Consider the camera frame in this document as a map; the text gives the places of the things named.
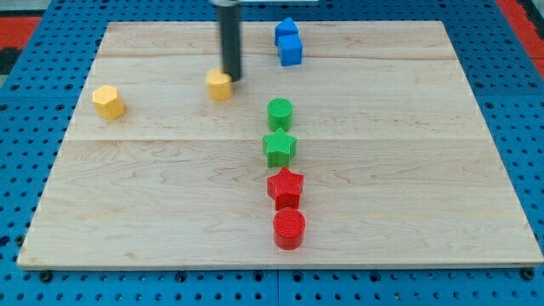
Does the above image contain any blue pentagon block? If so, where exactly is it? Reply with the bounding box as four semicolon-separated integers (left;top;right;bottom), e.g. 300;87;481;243
275;17;298;46

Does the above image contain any red star block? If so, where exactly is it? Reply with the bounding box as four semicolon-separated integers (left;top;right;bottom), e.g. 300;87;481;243
267;167;304;211

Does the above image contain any green cylinder block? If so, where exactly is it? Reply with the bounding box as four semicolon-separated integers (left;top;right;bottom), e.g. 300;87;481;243
267;98;293;132

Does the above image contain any light wooden board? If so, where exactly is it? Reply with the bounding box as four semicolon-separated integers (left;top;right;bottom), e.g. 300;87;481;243
17;21;543;270

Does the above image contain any red cylinder block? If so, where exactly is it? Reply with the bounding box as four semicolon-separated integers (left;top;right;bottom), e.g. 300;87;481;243
273;207;306;250

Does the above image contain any yellow hexagon block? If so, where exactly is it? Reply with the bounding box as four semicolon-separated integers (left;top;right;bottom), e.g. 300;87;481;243
92;85;125;120

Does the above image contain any blue cube block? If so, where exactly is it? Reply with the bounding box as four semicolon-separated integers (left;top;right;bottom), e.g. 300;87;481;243
278;34;303;66

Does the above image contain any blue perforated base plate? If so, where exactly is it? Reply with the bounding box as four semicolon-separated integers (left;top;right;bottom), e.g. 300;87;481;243
1;0;543;305

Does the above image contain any yellow pentagon block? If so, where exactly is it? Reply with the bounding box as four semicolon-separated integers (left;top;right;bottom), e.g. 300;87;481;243
206;68;233;101

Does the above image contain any green star block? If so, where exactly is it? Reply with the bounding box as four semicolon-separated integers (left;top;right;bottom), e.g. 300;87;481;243
263;127;298;167

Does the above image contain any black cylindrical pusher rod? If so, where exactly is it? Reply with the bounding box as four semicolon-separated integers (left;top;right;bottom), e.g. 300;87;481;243
217;0;242;81

